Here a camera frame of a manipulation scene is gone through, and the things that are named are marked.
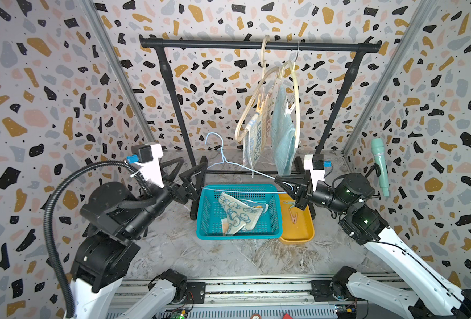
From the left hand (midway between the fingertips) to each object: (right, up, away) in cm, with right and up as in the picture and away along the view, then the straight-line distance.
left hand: (198, 162), depth 48 cm
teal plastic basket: (-6, -27, +44) cm, 52 cm away
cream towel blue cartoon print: (+8, -22, +42) cm, 48 cm away
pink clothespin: (+33, -24, +44) cm, 61 cm away
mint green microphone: (+63, +6, +30) cm, 70 cm away
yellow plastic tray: (+35, -27, +44) cm, 63 cm away
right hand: (+21, -5, +7) cm, 23 cm away
